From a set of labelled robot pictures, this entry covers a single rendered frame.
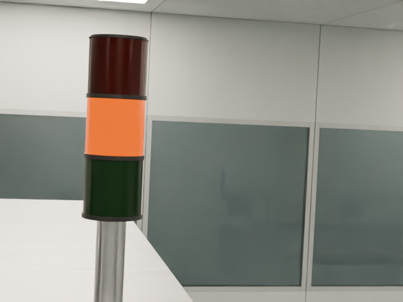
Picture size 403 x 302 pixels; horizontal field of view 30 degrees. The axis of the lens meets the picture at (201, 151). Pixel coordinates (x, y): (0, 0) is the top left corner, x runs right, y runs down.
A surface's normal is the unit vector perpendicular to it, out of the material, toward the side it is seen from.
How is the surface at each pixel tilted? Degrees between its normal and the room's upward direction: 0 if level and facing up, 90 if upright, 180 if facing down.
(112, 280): 90
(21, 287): 0
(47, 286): 0
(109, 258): 90
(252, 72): 90
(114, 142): 90
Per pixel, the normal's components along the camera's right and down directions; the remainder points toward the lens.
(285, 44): 0.20, 0.06
